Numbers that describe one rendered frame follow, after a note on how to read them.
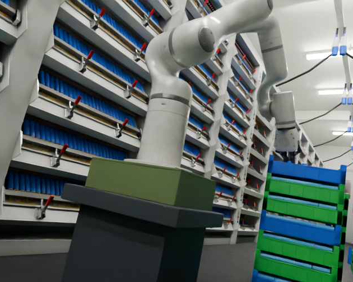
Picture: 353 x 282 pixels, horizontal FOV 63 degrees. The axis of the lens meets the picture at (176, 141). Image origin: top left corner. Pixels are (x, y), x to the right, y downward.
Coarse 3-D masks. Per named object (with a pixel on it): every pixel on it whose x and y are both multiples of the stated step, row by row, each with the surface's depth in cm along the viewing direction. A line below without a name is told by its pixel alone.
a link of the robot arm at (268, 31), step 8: (272, 16) 114; (264, 24) 114; (272, 24) 115; (240, 32) 116; (248, 32) 116; (256, 32) 117; (264, 32) 116; (272, 32) 116; (280, 32) 118; (264, 40) 118; (272, 40) 117; (280, 40) 118; (264, 48) 119
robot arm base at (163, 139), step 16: (160, 112) 76; (176, 112) 77; (144, 128) 79; (160, 128) 75; (176, 128) 76; (144, 144) 77; (160, 144) 75; (176, 144) 76; (128, 160) 74; (144, 160) 75; (160, 160) 74; (176, 160) 76
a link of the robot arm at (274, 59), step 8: (272, 48) 118; (280, 48) 118; (264, 56) 121; (272, 56) 119; (280, 56) 119; (264, 64) 123; (272, 64) 120; (280, 64) 119; (272, 72) 121; (280, 72) 120; (264, 80) 126; (272, 80) 123; (280, 80) 122; (264, 88) 127; (264, 96) 131; (264, 104) 131; (264, 112) 132
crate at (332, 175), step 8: (272, 160) 125; (272, 168) 124; (280, 168) 123; (288, 168) 123; (296, 168) 122; (304, 168) 121; (312, 168) 120; (320, 168) 119; (328, 168) 118; (344, 168) 117; (280, 176) 129; (288, 176) 124; (296, 176) 121; (304, 176) 120; (312, 176) 119; (320, 176) 118; (328, 176) 118; (336, 176) 117; (344, 176) 116; (328, 184) 123; (336, 184) 119; (344, 184) 115
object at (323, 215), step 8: (264, 192) 123; (264, 200) 122; (272, 200) 121; (280, 200) 120; (264, 208) 121; (272, 208) 121; (280, 208) 120; (288, 208) 119; (296, 208) 118; (304, 208) 117; (312, 208) 116; (320, 208) 116; (336, 208) 115; (296, 216) 117; (304, 216) 117; (312, 216) 116; (320, 216) 115; (328, 216) 114; (336, 216) 113
